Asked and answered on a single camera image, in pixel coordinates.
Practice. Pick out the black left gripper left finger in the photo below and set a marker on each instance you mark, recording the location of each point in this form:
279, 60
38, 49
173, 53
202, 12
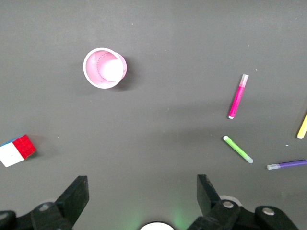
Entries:
72, 198

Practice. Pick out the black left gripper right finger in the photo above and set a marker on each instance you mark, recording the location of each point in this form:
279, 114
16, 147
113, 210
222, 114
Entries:
208, 198

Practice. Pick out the pink marker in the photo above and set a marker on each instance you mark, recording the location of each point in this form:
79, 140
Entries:
238, 98

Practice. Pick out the green marker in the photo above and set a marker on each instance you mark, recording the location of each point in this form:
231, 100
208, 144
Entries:
236, 147

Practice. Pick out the multicoloured puzzle cube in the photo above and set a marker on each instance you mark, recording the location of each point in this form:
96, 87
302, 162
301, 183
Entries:
14, 153

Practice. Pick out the purple marker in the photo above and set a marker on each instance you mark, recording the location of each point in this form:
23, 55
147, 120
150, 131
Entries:
290, 164

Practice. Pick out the yellow marker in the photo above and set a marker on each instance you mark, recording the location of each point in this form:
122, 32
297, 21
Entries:
302, 129

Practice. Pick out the pink plastic cup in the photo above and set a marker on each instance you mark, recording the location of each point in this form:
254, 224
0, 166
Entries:
96, 72

